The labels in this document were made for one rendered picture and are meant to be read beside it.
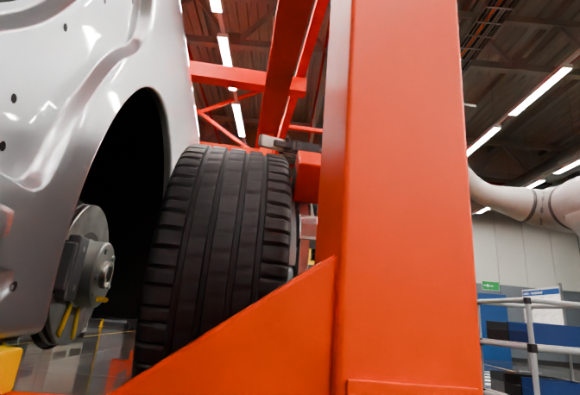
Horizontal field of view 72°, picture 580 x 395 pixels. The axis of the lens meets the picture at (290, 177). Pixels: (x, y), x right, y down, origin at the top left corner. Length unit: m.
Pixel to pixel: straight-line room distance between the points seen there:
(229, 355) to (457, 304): 0.25
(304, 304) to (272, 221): 0.28
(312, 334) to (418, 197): 0.20
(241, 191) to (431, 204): 0.38
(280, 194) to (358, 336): 0.37
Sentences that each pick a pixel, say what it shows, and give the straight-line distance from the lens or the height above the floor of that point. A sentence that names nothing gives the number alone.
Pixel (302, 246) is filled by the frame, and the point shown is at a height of 0.92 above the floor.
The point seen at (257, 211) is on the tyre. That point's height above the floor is 0.96.
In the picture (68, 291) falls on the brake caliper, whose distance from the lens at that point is 0.92.
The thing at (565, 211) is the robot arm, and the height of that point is 1.10.
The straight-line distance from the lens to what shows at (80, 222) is 1.00.
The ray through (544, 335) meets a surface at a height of 0.81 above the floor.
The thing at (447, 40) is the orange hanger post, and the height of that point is 1.17.
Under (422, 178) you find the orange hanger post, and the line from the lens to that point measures 0.51.
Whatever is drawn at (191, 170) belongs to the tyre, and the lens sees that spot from 0.78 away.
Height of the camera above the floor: 0.79
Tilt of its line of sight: 19 degrees up
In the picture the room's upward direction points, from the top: 5 degrees clockwise
